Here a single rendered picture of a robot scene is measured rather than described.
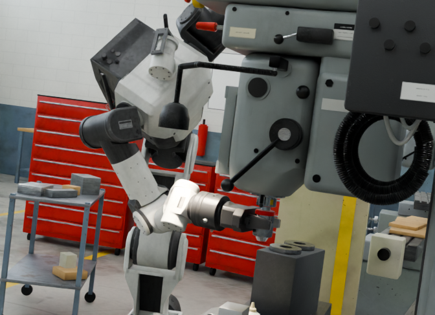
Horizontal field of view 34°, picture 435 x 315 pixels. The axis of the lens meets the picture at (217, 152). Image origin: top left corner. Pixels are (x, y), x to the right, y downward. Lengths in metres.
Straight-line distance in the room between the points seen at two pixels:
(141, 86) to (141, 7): 9.80
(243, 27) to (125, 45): 0.61
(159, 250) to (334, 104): 1.02
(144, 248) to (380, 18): 1.33
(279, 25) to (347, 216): 1.93
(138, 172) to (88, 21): 10.25
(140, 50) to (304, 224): 1.60
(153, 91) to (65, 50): 10.33
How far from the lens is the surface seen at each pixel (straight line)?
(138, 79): 2.05
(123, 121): 1.97
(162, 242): 2.36
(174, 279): 2.40
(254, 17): 1.59
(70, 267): 4.81
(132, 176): 2.00
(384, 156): 1.52
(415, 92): 1.27
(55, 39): 12.44
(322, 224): 3.42
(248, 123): 1.60
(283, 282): 1.96
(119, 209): 6.91
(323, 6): 1.56
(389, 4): 1.29
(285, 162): 1.57
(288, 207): 3.44
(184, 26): 2.12
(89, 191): 4.92
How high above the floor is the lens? 1.48
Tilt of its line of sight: 3 degrees down
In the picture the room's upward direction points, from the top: 7 degrees clockwise
